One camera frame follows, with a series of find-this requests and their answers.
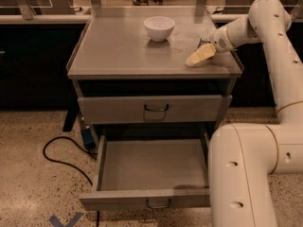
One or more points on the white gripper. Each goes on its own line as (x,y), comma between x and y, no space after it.
(218,41)

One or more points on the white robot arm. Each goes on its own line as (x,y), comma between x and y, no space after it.
(241,156)

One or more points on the upper grey drawer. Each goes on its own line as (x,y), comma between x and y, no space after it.
(153,109)

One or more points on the grey metal drawer cabinet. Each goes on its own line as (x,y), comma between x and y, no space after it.
(116,57)

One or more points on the open grey middle drawer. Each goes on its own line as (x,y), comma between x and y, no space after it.
(149,174)

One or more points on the white ceramic bowl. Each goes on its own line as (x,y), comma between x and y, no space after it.
(159,28)

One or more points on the blue power adapter box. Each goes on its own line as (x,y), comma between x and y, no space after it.
(87,139)

